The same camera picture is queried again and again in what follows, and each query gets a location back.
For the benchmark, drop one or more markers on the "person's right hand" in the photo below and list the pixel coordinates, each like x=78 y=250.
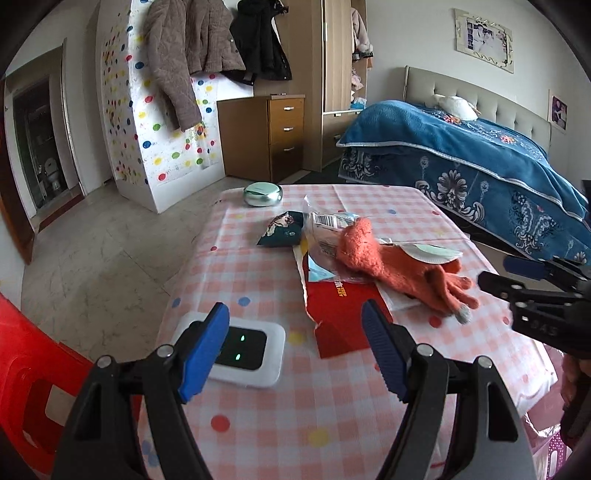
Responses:
x=569 y=381

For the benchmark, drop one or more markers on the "table with checkered cloth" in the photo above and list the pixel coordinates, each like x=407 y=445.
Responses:
x=277 y=415

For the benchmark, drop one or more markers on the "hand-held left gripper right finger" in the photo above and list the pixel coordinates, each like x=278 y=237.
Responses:
x=385 y=350

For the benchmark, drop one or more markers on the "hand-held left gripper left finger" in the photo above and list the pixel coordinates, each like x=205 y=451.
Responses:
x=203 y=350

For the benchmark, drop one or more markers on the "small wall picture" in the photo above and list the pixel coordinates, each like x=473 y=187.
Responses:
x=558 y=110

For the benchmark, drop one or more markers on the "pink frilly basket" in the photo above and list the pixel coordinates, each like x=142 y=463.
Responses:
x=545 y=452

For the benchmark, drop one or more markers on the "wooden drawer cabinet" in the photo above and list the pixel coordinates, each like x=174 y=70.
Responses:
x=286 y=129

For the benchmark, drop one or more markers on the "black jacket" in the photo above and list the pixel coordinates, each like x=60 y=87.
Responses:
x=263 y=41

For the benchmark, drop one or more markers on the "wooden wardrobe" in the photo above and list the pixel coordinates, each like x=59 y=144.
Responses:
x=337 y=60

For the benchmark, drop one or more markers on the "red plastic stool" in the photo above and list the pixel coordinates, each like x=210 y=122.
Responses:
x=27 y=360

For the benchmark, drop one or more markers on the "brown quilted jacket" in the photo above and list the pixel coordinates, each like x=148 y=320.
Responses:
x=184 y=55

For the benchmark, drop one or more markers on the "light blue tissue pack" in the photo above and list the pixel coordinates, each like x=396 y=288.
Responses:
x=358 y=102

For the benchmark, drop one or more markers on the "bed with grey headboard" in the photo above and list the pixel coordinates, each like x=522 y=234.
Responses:
x=485 y=87

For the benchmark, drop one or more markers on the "white pillow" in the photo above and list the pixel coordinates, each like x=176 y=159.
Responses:
x=455 y=106

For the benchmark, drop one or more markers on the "wall poster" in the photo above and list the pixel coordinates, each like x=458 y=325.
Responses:
x=485 y=39

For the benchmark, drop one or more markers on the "white foil lid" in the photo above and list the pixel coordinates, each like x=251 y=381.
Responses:
x=434 y=253

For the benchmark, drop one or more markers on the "blue floral blanket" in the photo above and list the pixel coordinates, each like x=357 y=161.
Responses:
x=438 y=134

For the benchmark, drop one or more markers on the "clear plastic packet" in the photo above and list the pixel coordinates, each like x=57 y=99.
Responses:
x=323 y=230

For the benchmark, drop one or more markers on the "orange knit glove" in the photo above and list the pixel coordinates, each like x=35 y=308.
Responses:
x=392 y=263

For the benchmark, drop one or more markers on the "polka dot white cabinet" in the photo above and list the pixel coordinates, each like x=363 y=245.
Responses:
x=161 y=161

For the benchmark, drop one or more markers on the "brown wooden door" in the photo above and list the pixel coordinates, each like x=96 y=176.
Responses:
x=11 y=207

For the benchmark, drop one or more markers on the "white toilet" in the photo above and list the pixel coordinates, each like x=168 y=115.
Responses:
x=53 y=173

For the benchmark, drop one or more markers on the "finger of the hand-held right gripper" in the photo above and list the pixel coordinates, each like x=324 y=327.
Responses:
x=496 y=282
x=519 y=264

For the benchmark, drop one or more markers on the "red paper envelope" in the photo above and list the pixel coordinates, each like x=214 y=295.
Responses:
x=337 y=318

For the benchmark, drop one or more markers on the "dark green snack packet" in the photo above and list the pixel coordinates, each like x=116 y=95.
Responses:
x=281 y=233

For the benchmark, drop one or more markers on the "round green tin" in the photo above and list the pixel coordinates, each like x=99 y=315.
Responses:
x=262 y=194

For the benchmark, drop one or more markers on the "white mobile router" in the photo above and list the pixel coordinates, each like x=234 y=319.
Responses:
x=251 y=344

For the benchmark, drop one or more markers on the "pink hanging garment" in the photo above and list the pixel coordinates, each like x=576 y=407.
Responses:
x=361 y=30

